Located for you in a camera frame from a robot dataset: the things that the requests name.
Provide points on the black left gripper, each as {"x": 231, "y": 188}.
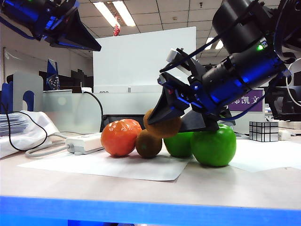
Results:
{"x": 50, "y": 16}

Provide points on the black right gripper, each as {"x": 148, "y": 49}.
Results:
{"x": 188, "y": 94}

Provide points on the plain brown kiwi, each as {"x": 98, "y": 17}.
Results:
{"x": 164, "y": 129}

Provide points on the green apple with dark stem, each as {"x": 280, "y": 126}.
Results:
{"x": 214, "y": 148}

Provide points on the glossy orange fruit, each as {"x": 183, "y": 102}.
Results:
{"x": 134, "y": 128}
{"x": 115, "y": 141}

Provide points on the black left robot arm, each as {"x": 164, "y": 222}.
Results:
{"x": 14, "y": 11}

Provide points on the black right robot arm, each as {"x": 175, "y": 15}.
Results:
{"x": 242, "y": 30}

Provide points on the brown kiwi with green mark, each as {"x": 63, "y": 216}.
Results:
{"x": 148, "y": 147}

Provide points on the red hanging ornament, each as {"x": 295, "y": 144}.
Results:
{"x": 116, "y": 30}

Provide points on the frosted glass desk partition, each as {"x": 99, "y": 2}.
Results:
{"x": 131, "y": 106}

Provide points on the ceiling fluorescent light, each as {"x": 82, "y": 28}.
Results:
{"x": 124, "y": 14}
{"x": 218, "y": 46}

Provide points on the blue triangular trophy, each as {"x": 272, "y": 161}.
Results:
{"x": 51, "y": 70}

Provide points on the dark office cubicles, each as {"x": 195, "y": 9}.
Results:
{"x": 70, "y": 80}

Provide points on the grey stapler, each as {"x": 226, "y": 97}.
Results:
{"x": 242, "y": 136}

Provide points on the white plug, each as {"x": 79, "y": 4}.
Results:
{"x": 85, "y": 89}

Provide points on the white board panel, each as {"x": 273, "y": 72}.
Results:
{"x": 131, "y": 61}

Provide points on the grey blue file holder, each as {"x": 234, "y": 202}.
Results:
{"x": 28, "y": 82}

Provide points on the purple white name sign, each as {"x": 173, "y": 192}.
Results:
{"x": 256, "y": 103}

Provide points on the white paper sheet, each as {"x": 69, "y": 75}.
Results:
{"x": 117, "y": 166}
{"x": 258, "y": 155}

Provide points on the silver mirror cube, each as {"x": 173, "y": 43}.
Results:
{"x": 263, "y": 131}

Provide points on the white power strip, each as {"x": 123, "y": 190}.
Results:
{"x": 82, "y": 143}

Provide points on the black mesh office chair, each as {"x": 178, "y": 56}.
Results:
{"x": 282, "y": 106}

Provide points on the white power adapter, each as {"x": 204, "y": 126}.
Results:
{"x": 284, "y": 134}

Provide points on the stack of papers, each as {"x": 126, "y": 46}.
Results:
{"x": 14, "y": 126}

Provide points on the white plastic bag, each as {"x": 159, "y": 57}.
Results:
{"x": 26, "y": 138}

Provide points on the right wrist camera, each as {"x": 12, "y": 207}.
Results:
{"x": 172, "y": 55}

